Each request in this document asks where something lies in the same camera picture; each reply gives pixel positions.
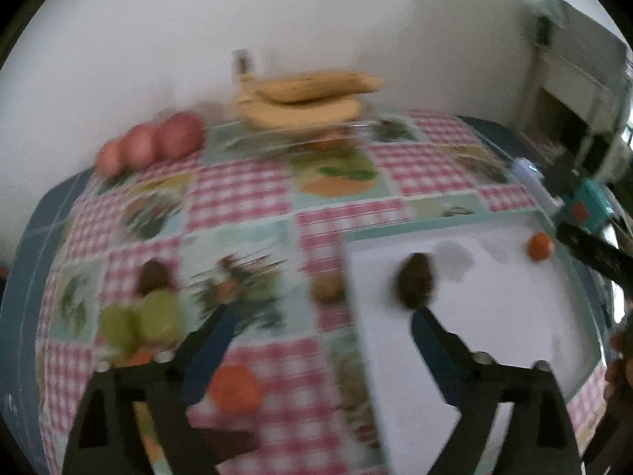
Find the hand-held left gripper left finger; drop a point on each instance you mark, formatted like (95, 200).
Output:
(207, 361)

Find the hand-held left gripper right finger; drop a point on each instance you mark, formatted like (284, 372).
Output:
(435, 356)

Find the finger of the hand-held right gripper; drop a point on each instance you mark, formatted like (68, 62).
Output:
(593, 255)

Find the orange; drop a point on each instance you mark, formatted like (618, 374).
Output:
(235, 388)
(539, 246)
(141, 357)

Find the green pear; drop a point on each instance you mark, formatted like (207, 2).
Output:
(158, 315)
(117, 327)

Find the dark brown avocado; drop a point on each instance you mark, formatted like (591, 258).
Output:
(415, 279)

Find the tan round fruit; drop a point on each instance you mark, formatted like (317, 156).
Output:
(329, 287)

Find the person's right hand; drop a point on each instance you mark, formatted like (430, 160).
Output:
(622, 366)

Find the teal plastic box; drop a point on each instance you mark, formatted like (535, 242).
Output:
(591, 203)

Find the white mat teal border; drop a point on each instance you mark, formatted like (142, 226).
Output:
(494, 307)

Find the black power adapter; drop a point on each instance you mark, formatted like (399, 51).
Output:
(561, 175)

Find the dark round fruit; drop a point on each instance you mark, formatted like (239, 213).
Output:
(156, 277)

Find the white power strip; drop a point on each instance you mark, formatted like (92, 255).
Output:
(529, 173)

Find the pink checkered tablecloth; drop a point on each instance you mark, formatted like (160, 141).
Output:
(237, 198)

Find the white shelf unit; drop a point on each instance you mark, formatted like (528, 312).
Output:
(573, 59)

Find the red apple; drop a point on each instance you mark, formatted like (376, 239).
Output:
(180, 136)
(110, 157)
(141, 146)

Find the glass plate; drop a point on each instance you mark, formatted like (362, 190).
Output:
(296, 138)

